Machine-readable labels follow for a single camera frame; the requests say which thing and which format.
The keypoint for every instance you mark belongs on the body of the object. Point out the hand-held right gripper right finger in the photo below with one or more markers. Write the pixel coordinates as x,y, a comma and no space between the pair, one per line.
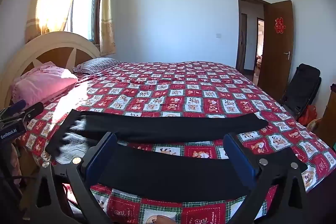
242,157

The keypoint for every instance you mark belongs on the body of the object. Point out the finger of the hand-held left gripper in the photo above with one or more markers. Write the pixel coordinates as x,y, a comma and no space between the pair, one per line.
15,106
32,109

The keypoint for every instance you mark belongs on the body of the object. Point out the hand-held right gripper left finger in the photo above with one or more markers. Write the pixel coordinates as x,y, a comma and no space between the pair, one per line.
101,161

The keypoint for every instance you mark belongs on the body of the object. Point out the black pants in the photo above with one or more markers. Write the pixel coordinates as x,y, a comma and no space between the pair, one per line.
170,127

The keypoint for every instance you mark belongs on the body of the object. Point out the pink pillow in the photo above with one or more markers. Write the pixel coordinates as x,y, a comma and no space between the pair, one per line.
44,82

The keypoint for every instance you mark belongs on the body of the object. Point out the cream wooden bed headboard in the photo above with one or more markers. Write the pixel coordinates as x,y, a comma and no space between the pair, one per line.
57,40

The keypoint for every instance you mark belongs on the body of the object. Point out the orange bag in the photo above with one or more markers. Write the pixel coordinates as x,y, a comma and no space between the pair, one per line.
308,115

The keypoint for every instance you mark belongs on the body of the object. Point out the striped pillow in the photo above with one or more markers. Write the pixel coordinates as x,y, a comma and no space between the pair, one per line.
97,65

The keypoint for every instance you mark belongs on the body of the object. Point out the red checkered printed bedspread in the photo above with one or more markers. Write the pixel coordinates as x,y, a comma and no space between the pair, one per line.
183,87

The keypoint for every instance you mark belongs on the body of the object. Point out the wooden cabinet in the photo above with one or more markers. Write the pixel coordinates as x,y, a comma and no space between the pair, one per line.
328,119

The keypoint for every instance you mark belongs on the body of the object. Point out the brown wooden door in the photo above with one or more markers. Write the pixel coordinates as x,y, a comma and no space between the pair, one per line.
275,66

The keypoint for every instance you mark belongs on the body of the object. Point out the black folding chair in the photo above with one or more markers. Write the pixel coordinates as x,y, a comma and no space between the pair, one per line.
304,82

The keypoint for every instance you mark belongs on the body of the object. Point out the window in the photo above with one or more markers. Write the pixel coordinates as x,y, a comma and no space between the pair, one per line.
84,3

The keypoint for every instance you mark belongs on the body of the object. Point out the narrow yellow curtain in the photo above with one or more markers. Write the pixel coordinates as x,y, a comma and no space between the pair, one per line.
106,16

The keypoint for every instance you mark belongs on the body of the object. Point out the red paper door decoration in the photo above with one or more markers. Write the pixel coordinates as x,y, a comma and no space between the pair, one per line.
280,25

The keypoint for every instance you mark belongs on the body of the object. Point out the brown door frame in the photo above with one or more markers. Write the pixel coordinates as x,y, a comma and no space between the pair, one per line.
239,29

